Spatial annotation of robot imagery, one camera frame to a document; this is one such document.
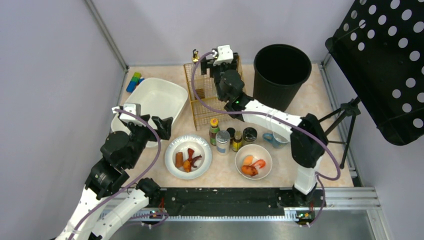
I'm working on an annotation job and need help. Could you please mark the dark sauce glass bottle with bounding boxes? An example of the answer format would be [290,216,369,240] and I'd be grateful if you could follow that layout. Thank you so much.
[192,49,205,99]

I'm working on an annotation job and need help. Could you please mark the yellow cap sauce bottle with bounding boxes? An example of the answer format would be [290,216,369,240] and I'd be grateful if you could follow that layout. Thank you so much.
[209,118,220,146]

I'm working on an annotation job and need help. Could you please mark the silver lid white can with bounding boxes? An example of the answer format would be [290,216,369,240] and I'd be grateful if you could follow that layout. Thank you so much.
[215,130,231,156]

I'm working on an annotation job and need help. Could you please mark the small yellow label bottle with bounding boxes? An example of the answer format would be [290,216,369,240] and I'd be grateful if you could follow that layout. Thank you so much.
[231,131,243,152]

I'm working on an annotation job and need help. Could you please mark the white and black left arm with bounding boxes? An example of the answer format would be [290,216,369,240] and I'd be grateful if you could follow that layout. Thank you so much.
[57,114,174,240]

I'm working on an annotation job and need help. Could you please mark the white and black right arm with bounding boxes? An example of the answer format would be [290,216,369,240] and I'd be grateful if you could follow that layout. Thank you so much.
[191,51,333,204]

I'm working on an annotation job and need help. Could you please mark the white plastic basin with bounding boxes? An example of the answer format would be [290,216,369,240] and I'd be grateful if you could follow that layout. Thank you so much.
[110,77,189,149]

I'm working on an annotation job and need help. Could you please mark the red sausage piece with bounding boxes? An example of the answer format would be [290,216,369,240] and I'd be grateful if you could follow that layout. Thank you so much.
[187,148,195,163]

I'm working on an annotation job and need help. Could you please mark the blue green toy blocks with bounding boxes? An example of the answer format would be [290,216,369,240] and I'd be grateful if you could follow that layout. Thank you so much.
[126,72,145,93]

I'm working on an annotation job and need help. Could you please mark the white paper plate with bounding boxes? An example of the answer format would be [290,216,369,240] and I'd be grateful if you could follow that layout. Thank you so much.
[164,134,213,180]

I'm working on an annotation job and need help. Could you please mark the orange sausage piece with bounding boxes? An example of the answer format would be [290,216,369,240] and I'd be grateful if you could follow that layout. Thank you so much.
[175,152,184,168]

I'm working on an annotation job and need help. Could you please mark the dark octopus sausage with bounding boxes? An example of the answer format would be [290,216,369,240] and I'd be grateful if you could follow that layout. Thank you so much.
[190,155,202,168]

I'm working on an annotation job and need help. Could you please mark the orange fried food piece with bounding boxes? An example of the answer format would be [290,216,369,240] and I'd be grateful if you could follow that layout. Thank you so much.
[182,160,192,173]

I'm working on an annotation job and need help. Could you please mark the small dark spice jar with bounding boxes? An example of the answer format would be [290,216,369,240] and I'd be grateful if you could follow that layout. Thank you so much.
[226,127,236,139]

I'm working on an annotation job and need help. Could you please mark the black trash bin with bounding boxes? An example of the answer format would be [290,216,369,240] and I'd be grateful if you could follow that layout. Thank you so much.
[253,44,312,112]

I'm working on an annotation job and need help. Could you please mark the black lid round jar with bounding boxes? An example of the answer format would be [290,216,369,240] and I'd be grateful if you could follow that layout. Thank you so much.
[242,127,258,145]

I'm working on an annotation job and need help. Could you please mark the white bowl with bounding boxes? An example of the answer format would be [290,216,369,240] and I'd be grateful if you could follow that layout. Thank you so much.
[234,144,273,180]

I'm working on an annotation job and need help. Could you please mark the blue ceramic mug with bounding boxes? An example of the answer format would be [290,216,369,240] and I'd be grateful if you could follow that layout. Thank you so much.
[262,132,290,149]

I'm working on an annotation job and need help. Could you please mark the orange toy food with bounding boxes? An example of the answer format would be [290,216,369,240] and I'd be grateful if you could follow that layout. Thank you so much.
[242,155,254,166]

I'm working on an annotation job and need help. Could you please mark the toy shrimp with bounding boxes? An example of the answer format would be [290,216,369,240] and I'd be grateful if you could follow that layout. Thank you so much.
[250,159,266,169]

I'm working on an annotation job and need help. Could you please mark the brown fried toy food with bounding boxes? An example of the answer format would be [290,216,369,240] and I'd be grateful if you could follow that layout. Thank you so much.
[240,165,259,177]

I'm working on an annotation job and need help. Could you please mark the black tripod stand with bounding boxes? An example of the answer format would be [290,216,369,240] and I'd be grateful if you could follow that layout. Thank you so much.
[318,96,361,169]

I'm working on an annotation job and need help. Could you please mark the black perforated panel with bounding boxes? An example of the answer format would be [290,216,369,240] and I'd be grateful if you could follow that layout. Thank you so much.
[325,0,424,146]

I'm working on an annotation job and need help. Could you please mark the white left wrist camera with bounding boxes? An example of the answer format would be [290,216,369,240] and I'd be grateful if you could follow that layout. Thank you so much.
[112,103,141,125]

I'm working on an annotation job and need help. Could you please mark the gold wire rack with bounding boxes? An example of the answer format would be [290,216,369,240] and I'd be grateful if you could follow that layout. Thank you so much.
[183,62,232,131]

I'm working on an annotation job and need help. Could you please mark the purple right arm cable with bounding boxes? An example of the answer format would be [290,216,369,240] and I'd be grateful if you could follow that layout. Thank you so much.
[190,50,342,228]

